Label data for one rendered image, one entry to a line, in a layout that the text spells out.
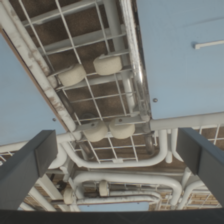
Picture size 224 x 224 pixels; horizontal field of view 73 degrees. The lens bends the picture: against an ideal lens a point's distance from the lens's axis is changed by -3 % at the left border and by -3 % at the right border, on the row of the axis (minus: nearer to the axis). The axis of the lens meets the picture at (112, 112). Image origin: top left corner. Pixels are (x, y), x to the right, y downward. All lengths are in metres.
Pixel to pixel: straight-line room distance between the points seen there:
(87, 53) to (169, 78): 0.67
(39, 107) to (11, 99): 0.07
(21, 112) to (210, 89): 0.45
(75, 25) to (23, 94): 0.57
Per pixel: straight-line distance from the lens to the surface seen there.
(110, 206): 0.85
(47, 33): 0.98
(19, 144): 0.58
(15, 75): 0.41
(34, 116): 0.45
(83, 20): 0.89
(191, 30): 0.30
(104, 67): 0.32
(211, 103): 0.37
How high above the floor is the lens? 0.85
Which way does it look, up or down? 51 degrees down
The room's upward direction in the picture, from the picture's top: 170 degrees counter-clockwise
